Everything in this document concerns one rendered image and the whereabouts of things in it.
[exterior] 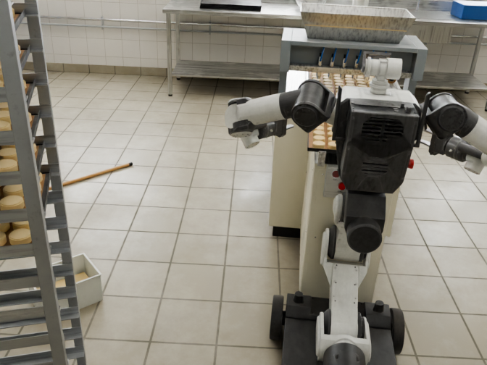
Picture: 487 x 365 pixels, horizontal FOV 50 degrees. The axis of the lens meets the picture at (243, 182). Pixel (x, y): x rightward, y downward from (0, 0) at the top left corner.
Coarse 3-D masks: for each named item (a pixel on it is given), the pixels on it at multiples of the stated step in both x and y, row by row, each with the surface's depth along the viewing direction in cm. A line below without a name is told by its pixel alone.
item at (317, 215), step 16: (336, 160) 218; (320, 176) 217; (304, 192) 287; (320, 192) 220; (304, 208) 270; (320, 208) 224; (304, 224) 255; (320, 224) 228; (384, 224) 224; (304, 240) 241; (320, 240) 231; (304, 256) 236; (304, 272) 240; (320, 272) 239; (368, 272) 236; (304, 288) 244; (320, 288) 243; (368, 288) 240
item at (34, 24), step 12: (24, 0) 132; (36, 0) 133; (36, 24) 135; (36, 36) 137; (36, 60) 139; (36, 72) 141; (48, 84) 143; (48, 96) 144; (48, 120) 147; (48, 132) 149; (48, 156) 152; (60, 180) 156; (60, 204) 160; (72, 264) 172; (72, 276) 173; (72, 300) 177; (72, 324) 182; (84, 348) 190; (84, 360) 190
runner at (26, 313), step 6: (36, 306) 125; (42, 306) 125; (60, 306) 129; (0, 312) 123; (6, 312) 123; (12, 312) 124; (18, 312) 124; (24, 312) 125; (30, 312) 125; (36, 312) 125; (42, 312) 126; (0, 318) 124; (6, 318) 124; (12, 318) 124; (18, 318) 125; (24, 318) 125
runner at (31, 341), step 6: (36, 336) 129; (42, 336) 129; (48, 336) 129; (0, 342) 127; (6, 342) 127; (12, 342) 128; (18, 342) 128; (24, 342) 128; (30, 342) 129; (36, 342) 129; (42, 342) 130; (48, 342) 130; (0, 348) 128; (6, 348) 128; (12, 348) 128
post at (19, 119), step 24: (0, 0) 91; (0, 24) 92; (0, 48) 94; (24, 96) 100; (24, 120) 101; (24, 144) 103; (24, 168) 105; (24, 192) 108; (48, 240) 117; (48, 264) 117; (48, 288) 120; (48, 312) 123
